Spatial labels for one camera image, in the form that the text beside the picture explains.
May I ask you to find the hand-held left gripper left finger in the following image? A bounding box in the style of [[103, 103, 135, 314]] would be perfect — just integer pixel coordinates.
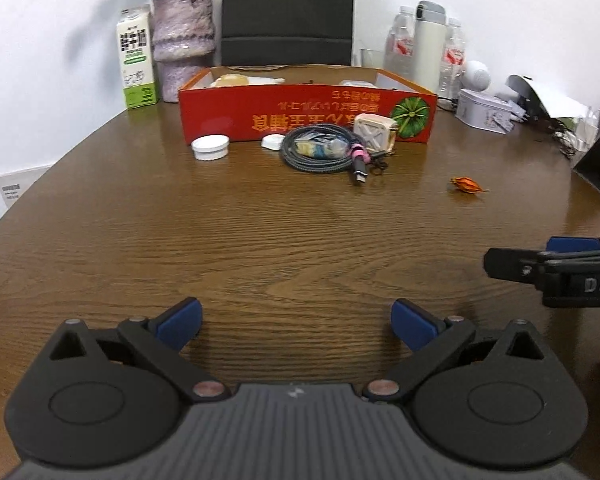
[[35, 297, 232, 404]]

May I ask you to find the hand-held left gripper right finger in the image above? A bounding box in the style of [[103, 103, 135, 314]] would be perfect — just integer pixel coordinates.
[[362, 298, 549, 404]]

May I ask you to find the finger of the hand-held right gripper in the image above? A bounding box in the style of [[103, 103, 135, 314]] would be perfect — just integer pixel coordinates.
[[546, 236, 600, 254], [483, 246, 547, 282]]

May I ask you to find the red cardboard box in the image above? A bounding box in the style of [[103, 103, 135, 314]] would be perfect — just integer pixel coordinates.
[[178, 64, 439, 146]]

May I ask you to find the wooden desktop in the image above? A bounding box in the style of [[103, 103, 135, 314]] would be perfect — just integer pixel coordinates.
[[0, 64, 600, 480]]

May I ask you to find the orange dried pod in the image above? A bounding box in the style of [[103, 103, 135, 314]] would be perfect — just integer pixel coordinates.
[[449, 176, 489, 195]]

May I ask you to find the white paper sheet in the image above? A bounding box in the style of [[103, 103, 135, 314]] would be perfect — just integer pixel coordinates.
[[506, 74, 592, 119]]

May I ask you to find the lavender tin box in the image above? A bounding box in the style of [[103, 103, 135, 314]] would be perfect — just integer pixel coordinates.
[[454, 88, 514, 135]]

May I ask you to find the white round lid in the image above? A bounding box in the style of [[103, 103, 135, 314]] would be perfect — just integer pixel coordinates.
[[191, 135, 230, 161]]

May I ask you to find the cream cube charger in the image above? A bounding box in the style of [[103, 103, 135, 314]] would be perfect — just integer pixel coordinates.
[[353, 113, 399, 154]]

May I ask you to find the white round speaker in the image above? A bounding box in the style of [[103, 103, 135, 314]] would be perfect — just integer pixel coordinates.
[[462, 60, 492, 92]]

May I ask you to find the blue yellow small packet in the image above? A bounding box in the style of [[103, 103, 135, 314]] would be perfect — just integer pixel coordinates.
[[294, 134, 347, 159]]

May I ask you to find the clear plastic water bottle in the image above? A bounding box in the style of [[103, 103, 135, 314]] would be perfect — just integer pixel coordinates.
[[384, 5, 416, 81], [442, 17, 467, 101]]

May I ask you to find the white thermos bottle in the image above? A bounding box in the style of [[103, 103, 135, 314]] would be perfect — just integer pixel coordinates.
[[412, 0, 447, 96]]

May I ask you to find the white green milk carton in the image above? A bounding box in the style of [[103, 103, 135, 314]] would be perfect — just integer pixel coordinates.
[[116, 4, 160, 110]]

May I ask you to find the mottled purple vase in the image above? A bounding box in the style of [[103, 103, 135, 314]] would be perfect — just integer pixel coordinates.
[[151, 0, 216, 104]]

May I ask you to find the coiled grey braided cable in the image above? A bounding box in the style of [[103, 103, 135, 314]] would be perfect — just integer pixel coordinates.
[[279, 126, 369, 186]]

